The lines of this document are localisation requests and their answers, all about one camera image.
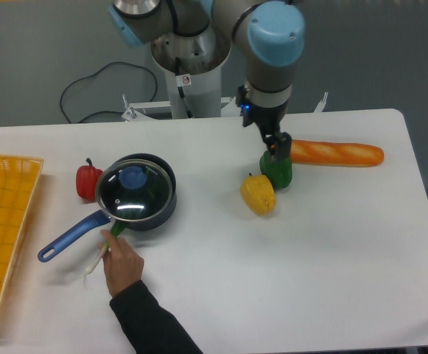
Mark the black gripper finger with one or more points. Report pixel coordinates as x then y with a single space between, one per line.
283 143
269 139

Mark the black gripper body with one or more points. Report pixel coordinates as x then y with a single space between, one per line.
263 109

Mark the glass pot lid blue knob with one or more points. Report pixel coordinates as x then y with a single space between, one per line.
134 190

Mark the green spring onion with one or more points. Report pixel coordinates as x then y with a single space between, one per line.
103 250

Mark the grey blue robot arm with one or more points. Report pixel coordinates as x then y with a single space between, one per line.
269 34

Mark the black sleeved forearm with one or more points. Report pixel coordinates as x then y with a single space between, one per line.
149 327

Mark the person's bare hand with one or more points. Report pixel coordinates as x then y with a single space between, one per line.
122 265

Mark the green bell pepper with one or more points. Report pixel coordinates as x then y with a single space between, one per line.
279 173

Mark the orange baguette bread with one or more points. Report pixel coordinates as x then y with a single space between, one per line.
335 154

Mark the yellow bell pepper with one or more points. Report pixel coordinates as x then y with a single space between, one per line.
258 193

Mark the red bell pepper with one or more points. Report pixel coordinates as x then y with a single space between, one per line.
87 177

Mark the white right pedestal foot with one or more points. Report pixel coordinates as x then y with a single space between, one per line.
229 107

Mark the white pedestal foot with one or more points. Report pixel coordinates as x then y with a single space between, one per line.
137 112
229 107

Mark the white far right bracket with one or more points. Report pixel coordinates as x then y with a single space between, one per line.
322 103

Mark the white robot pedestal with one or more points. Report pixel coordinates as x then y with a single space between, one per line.
192 69

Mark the white left pedestal foot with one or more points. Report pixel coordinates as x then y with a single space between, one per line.
137 112

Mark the dark pot blue handle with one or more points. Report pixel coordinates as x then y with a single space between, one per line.
100 218

